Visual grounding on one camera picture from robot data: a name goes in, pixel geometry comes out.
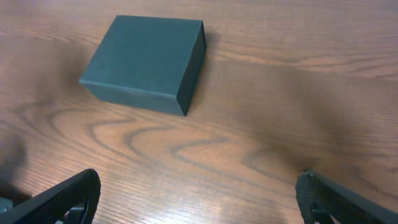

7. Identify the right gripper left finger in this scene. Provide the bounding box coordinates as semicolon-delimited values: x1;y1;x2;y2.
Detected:
1;169;101;224

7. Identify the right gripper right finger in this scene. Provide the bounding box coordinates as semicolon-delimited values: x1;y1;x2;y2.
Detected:
295;170;397;224

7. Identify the dark green box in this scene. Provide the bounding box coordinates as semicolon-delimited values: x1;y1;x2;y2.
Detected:
79;15;206;116

